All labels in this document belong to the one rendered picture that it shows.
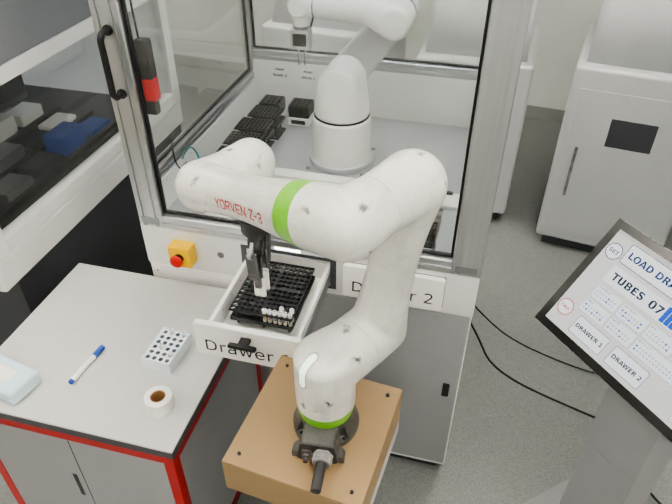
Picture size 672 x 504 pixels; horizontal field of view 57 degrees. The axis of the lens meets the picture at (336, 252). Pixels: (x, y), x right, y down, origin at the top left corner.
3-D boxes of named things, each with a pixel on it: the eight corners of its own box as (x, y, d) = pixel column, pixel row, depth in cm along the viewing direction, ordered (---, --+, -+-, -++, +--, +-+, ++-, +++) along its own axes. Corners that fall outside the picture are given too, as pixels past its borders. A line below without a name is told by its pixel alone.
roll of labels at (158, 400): (144, 400, 157) (141, 390, 154) (171, 392, 159) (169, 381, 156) (148, 421, 152) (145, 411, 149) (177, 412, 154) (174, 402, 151)
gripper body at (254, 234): (246, 204, 147) (250, 235, 153) (233, 224, 141) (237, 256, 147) (276, 209, 146) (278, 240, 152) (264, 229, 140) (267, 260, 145)
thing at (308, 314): (298, 363, 157) (297, 346, 153) (205, 344, 162) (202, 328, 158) (337, 267, 188) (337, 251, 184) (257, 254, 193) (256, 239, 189)
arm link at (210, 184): (327, 225, 112) (315, 169, 107) (280, 253, 106) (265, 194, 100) (217, 195, 137) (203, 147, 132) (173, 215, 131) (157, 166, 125)
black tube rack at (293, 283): (292, 337, 164) (291, 320, 160) (231, 325, 167) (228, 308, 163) (315, 284, 181) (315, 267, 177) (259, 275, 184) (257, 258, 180)
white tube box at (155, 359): (171, 374, 163) (168, 365, 161) (143, 367, 165) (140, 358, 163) (192, 342, 173) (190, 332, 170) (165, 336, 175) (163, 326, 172)
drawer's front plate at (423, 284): (441, 311, 175) (445, 281, 168) (342, 294, 180) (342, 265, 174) (441, 307, 176) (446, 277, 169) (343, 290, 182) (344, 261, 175)
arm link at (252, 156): (284, 140, 131) (251, 124, 137) (238, 161, 124) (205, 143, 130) (287, 195, 140) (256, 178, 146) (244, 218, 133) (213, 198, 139)
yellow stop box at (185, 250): (191, 270, 186) (187, 251, 181) (169, 266, 187) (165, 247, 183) (198, 260, 189) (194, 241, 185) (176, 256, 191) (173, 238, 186)
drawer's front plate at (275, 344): (302, 373, 156) (301, 343, 150) (197, 352, 162) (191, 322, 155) (304, 368, 158) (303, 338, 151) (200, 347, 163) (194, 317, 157)
